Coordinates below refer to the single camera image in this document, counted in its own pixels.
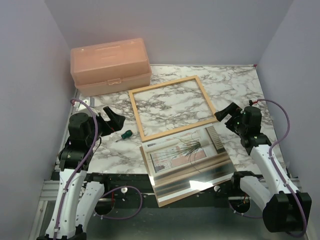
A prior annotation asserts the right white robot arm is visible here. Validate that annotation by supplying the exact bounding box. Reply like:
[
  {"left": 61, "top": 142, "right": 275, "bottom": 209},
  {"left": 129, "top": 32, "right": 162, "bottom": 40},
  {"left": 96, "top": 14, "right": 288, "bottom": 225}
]
[{"left": 214, "top": 100, "right": 312, "bottom": 238}]

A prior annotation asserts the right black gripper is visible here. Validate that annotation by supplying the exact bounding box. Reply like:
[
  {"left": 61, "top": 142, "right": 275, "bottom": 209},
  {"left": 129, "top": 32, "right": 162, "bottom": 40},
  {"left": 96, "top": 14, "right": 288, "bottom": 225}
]
[{"left": 215, "top": 102, "right": 248, "bottom": 135}]

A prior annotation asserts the light wooden picture frame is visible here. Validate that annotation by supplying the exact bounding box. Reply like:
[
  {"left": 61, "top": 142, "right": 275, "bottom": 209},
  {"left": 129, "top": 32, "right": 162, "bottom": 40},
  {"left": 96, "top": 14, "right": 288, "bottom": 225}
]
[{"left": 128, "top": 75, "right": 217, "bottom": 143}]

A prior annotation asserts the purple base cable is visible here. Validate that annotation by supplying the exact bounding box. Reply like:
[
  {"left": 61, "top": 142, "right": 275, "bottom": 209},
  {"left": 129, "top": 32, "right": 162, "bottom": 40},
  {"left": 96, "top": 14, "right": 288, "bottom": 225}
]
[
  {"left": 227, "top": 197, "right": 266, "bottom": 219},
  {"left": 93, "top": 185, "right": 144, "bottom": 221}
]

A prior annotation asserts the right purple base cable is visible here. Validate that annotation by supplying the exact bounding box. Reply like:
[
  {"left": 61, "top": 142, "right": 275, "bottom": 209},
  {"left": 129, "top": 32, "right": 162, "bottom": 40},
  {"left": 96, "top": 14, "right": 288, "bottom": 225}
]
[{"left": 227, "top": 197, "right": 266, "bottom": 219}]

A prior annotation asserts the green handled screwdriver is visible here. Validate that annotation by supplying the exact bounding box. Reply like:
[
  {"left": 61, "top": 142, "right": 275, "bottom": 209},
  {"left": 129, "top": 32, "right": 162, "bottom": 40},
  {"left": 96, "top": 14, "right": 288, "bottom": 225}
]
[{"left": 115, "top": 130, "right": 133, "bottom": 143}]

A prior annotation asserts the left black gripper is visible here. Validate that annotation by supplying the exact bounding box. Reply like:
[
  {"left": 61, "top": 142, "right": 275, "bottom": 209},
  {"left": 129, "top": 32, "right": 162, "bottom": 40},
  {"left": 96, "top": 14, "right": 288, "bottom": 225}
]
[{"left": 87, "top": 106, "right": 126, "bottom": 146}]

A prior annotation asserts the plant photo with backing board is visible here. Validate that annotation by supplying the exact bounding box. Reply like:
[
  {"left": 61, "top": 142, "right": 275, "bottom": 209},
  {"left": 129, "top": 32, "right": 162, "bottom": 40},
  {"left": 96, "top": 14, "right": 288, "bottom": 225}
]
[{"left": 140, "top": 123, "right": 236, "bottom": 207}]

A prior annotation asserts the pink translucent plastic box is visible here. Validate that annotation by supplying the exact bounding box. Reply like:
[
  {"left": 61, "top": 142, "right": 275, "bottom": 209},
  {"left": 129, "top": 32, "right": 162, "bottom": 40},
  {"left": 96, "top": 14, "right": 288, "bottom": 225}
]
[{"left": 70, "top": 38, "right": 152, "bottom": 97}]

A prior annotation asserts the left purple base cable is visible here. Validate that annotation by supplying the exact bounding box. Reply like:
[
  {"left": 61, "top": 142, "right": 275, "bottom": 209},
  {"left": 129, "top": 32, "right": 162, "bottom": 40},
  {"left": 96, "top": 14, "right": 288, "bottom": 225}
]
[{"left": 93, "top": 185, "right": 144, "bottom": 221}]

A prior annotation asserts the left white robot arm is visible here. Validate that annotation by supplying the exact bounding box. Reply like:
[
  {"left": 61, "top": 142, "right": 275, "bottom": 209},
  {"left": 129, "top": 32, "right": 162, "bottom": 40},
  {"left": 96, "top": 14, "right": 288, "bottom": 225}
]
[{"left": 39, "top": 106, "right": 126, "bottom": 240}]

